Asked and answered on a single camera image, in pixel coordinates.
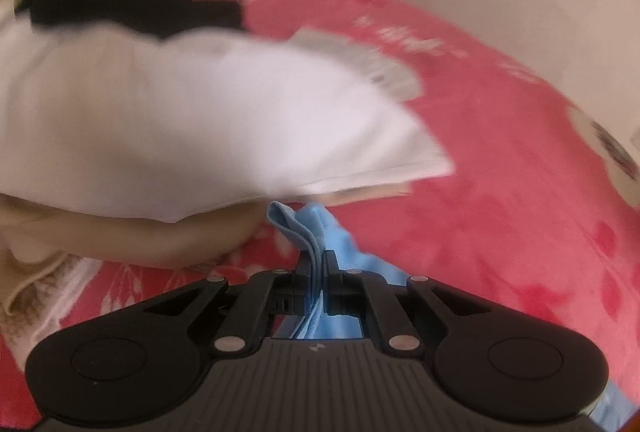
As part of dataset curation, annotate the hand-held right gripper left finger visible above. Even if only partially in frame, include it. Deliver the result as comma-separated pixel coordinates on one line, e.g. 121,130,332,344
145,251,313,359

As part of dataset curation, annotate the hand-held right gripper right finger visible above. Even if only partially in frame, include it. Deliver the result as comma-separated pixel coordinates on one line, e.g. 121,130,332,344
322,251,493,356

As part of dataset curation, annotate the white fuzzy cloth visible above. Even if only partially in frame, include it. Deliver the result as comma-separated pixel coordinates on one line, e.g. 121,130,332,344
30,257,106,343

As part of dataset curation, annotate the beige cloth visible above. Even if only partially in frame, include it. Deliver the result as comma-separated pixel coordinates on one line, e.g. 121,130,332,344
0,184,416,318

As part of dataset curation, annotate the pink floral blanket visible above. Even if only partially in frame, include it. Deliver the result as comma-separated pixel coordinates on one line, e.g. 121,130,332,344
0,0,640,432

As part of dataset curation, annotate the light blue T-shirt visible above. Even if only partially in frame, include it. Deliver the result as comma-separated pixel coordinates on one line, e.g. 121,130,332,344
265,201,631,430

